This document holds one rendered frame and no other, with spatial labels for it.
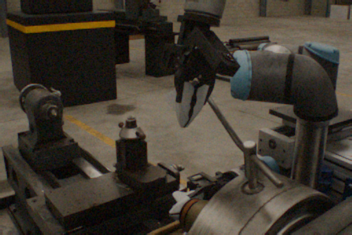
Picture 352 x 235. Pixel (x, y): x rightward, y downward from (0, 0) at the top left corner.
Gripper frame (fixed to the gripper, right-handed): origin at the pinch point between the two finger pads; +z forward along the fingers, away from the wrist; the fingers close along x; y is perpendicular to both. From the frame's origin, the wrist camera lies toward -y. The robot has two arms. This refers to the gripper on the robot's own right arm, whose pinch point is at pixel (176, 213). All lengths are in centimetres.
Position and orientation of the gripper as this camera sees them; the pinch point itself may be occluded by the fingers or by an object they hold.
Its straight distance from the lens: 88.5
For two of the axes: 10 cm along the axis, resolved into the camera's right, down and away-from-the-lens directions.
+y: -6.0, -2.6, 7.5
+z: -8.0, 2.0, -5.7
